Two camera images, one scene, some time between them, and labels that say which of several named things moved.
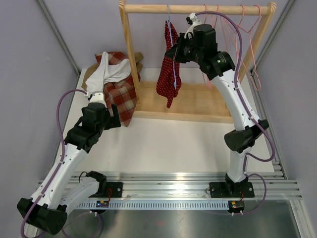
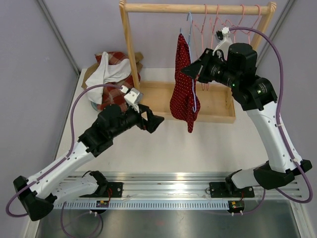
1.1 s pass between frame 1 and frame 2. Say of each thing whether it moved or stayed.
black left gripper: moved
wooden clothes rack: stayed
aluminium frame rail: stayed
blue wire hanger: moved
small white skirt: stayed
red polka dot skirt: moved
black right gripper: moved
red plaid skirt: stayed
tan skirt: stayed
